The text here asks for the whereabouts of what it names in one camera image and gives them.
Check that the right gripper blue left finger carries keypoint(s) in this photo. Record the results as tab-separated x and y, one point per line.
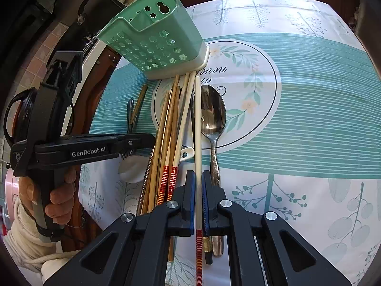
181	219

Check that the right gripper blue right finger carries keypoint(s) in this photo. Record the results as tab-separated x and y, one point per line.
213	221

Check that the black chopstick gold band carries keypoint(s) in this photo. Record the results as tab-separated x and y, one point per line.
208	251

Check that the long plain wooden chopstick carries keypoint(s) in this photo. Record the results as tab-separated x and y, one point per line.
171	249

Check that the bamboo chopstick red end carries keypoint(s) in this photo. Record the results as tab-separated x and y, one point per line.
181	132

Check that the steel chopstick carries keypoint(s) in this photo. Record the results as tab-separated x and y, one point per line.
144	185

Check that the bamboo chopstick plain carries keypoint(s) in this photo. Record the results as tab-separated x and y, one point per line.
150	191

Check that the large steel spoon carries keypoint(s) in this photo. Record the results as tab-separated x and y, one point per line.
213	118

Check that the steel fork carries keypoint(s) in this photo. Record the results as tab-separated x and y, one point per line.
130	106

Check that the white knit sleeve forearm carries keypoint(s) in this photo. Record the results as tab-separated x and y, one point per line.
36	260

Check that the person left hand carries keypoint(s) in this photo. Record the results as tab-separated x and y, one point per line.
61	199

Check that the white ceramic spoon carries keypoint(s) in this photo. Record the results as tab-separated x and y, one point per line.
132	169

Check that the green plastic utensil holder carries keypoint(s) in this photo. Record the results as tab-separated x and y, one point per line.
158	37

